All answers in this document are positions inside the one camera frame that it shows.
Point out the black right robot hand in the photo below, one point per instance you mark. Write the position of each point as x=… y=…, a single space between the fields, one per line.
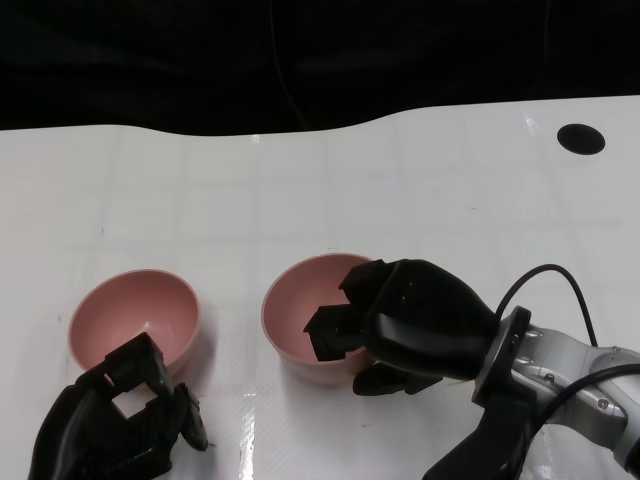
x=425 y=325

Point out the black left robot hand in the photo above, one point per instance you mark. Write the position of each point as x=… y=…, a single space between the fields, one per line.
x=75 y=440

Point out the pink plastic bowl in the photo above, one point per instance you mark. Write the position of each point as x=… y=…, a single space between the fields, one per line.
x=290 y=310
x=310 y=376
x=140 y=305

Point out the black round table grommet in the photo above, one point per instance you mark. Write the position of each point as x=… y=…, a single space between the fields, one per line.
x=581 y=140

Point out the black backdrop cloth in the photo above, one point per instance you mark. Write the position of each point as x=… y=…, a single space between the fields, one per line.
x=150 y=60

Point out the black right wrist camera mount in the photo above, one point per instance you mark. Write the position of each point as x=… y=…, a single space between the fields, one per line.
x=480 y=445

